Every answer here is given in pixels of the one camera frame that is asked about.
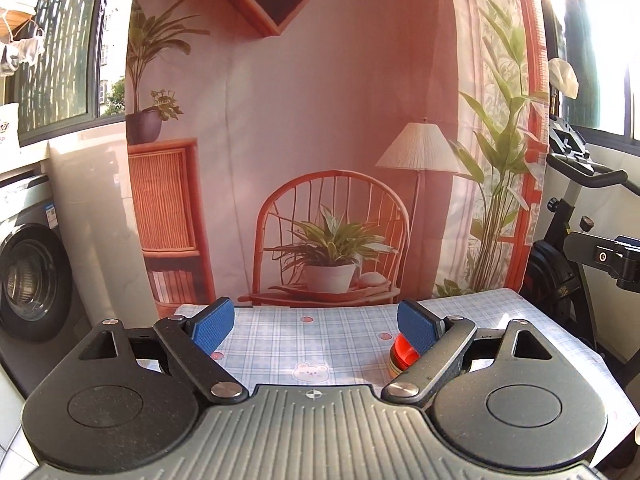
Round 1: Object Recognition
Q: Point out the printed backdrop cloth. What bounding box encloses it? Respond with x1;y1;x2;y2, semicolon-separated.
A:
126;0;549;316

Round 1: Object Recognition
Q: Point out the plaid tablecloth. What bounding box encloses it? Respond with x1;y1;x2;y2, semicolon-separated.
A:
210;288;639;470

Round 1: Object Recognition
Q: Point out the washing machine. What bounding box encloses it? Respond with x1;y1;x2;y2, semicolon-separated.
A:
1;170;91;396

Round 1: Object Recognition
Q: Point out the green plate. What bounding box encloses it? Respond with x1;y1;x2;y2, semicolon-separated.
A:
388;348;419;377

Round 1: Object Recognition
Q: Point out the red bowl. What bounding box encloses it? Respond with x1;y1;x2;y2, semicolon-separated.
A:
392;334;420;361

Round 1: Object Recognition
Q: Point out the black framed window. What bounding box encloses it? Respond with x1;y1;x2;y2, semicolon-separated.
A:
1;0;132;145

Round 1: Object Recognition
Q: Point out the black exercise bike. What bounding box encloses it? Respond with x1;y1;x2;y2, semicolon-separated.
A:
520;115;639;350

